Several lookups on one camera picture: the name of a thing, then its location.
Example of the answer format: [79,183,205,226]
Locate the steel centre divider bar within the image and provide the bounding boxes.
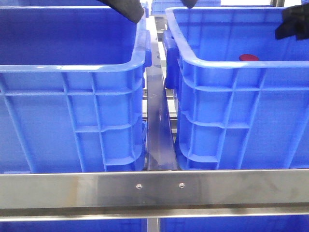
[145,33,178,172]

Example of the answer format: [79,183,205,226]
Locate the back right blue crate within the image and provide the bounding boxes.
[151,0,221,15]

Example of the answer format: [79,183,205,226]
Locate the steel front shelf rail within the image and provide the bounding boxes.
[0,169,309,221]

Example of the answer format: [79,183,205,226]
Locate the left blue plastic crate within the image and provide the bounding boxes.
[0,6,152,174]

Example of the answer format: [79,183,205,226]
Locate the blue plastic crate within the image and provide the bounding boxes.
[164,7,309,170]
[0,6,152,174]

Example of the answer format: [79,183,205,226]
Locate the steel lower upright post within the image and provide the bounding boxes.
[147,218,160,232]

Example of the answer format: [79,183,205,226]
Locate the right rail screw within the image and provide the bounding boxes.
[179,183,185,189]

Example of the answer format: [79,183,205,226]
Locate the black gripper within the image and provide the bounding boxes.
[275,3,309,40]
[181,0,197,9]

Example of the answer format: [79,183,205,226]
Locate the back left blue crate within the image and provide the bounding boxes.
[0,0,149,10]

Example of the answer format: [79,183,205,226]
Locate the right blue plastic crate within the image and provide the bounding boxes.
[164,7,309,170]

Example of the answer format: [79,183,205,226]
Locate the lower left blue crate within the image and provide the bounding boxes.
[0,219,147,232]

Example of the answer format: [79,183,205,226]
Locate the red round button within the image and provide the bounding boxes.
[239,54,259,61]

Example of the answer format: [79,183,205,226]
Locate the lower right blue crate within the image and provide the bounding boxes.
[160,215,309,232]

